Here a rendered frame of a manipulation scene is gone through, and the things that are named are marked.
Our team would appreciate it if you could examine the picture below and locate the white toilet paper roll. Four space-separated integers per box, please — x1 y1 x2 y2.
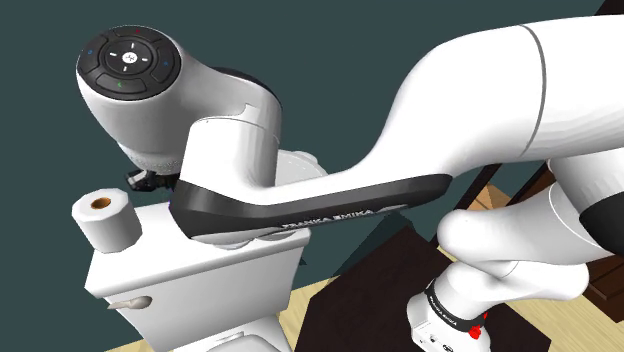
71 187 144 255

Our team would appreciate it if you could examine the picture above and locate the dark brown wooden furniture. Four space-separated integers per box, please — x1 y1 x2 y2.
428 0 624 309

